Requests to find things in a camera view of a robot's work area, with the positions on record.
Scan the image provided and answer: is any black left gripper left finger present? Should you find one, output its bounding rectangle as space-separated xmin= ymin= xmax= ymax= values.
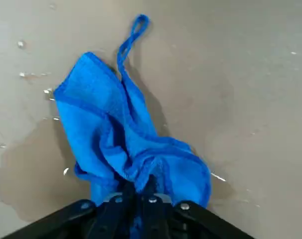
xmin=1 ymin=182 xmax=138 ymax=239

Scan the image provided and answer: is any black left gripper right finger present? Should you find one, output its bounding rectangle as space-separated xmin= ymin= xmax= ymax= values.
xmin=140 ymin=178 xmax=254 ymax=239

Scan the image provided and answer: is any blue rag with loop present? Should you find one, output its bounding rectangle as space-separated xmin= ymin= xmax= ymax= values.
xmin=53 ymin=14 xmax=212 ymax=239

